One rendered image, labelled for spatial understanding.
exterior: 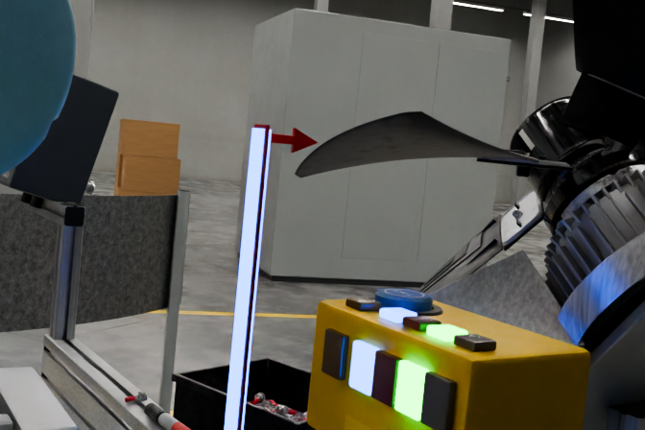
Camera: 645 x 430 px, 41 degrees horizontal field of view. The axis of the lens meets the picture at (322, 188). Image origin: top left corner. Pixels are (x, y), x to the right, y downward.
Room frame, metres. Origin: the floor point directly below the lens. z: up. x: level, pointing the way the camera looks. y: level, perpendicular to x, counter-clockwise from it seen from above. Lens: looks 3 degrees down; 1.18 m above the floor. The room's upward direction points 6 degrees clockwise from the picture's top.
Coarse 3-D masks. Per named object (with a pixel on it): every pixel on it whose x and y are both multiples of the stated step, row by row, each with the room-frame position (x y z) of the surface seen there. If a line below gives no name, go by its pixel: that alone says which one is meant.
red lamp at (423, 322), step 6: (408, 318) 0.53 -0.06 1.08; (414, 318) 0.53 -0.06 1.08; (420, 318) 0.53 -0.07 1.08; (426, 318) 0.53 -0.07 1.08; (408, 324) 0.52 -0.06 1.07; (414, 324) 0.52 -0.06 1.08; (420, 324) 0.52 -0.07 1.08; (426, 324) 0.52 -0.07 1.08; (432, 324) 0.52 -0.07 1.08; (438, 324) 0.52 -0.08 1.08; (420, 330) 0.52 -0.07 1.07; (426, 330) 0.52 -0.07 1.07
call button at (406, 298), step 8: (392, 288) 0.61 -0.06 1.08; (376, 296) 0.59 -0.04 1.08; (384, 296) 0.58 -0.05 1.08; (392, 296) 0.58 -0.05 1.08; (400, 296) 0.58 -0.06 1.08; (408, 296) 0.58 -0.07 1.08; (416, 296) 0.58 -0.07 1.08; (424, 296) 0.59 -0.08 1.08; (384, 304) 0.58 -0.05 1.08; (392, 304) 0.57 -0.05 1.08; (400, 304) 0.57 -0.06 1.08; (408, 304) 0.57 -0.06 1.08; (416, 304) 0.57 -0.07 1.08; (424, 304) 0.58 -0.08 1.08; (432, 304) 0.59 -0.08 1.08
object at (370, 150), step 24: (384, 120) 0.81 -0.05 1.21; (408, 120) 0.80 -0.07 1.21; (432, 120) 0.80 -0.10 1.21; (336, 144) 0.88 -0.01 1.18; (360, 144) 0.89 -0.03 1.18; (384, 144) 0.89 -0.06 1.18; (408, 144) 0.89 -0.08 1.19; (432, 144) 0.89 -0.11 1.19; (456, 144) 0.88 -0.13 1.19; (480, 144) 0.87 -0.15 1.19; (312, 168) 0.95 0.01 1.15; (336, 168) 0.98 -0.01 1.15
